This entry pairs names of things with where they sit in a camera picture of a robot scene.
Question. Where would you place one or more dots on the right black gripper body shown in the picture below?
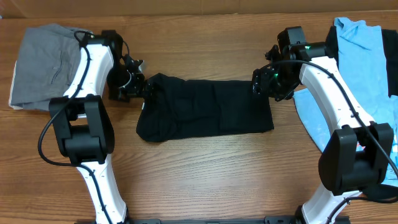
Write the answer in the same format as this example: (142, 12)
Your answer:
(278, 82)

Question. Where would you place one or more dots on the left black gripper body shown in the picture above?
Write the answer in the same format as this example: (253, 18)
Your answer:
(122, 81)

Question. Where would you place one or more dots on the black t-shirt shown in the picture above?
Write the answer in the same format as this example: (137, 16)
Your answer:
(179, 109)

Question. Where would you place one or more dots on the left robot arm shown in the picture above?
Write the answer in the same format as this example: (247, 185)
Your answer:
(82, 127)

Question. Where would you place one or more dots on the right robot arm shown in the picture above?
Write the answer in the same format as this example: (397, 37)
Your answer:
(356, 158)

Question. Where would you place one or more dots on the folded grey trousers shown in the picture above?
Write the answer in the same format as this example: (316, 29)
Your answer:
(47, 62)

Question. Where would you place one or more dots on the light blue printed t-shirt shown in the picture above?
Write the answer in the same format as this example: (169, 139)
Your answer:
(309, 112)

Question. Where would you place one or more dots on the black garment under pile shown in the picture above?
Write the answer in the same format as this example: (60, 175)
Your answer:
(367, 60)

